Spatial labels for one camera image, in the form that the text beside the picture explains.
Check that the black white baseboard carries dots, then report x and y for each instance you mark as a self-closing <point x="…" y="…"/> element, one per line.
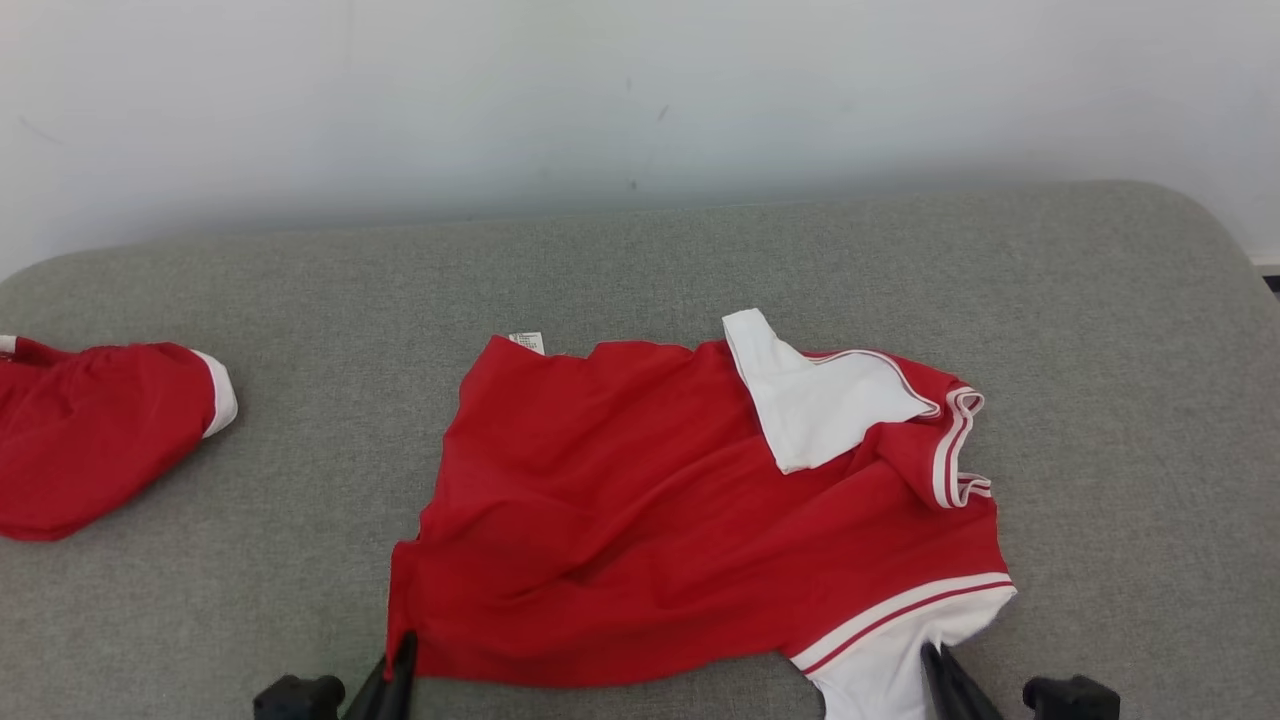
<point x="1272" y="283"/>

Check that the grey fabric sofa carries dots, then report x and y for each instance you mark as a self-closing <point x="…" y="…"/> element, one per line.
<point x="640" y="270"/>

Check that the red white basketball jersey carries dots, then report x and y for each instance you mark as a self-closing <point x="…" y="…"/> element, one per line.
<point x="650" y="500"/>

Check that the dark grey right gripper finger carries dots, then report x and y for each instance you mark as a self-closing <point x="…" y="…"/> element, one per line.
<point x="940" y="690"/>
<point x="980" y="703"/>

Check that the red white basketball shorts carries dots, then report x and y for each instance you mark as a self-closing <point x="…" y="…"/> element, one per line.
<point x="90" y="430"/>

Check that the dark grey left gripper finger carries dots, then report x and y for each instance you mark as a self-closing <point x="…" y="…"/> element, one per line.
<point x="368" y="692"/>
<point x="403" y="675"/>

